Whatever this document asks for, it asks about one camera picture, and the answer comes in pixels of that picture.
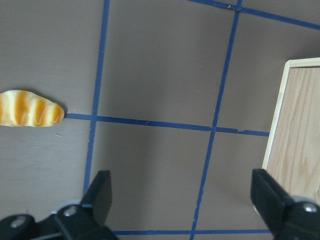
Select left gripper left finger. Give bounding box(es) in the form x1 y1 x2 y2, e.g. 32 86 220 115
0 170 117 240

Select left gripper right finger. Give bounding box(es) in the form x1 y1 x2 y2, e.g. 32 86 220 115
250 168 320 240

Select wooden drawer cabinet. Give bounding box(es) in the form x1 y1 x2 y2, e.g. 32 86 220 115
261 57 320 204

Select toy bread loaf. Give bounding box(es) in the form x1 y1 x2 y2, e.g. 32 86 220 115
0 90 65 127

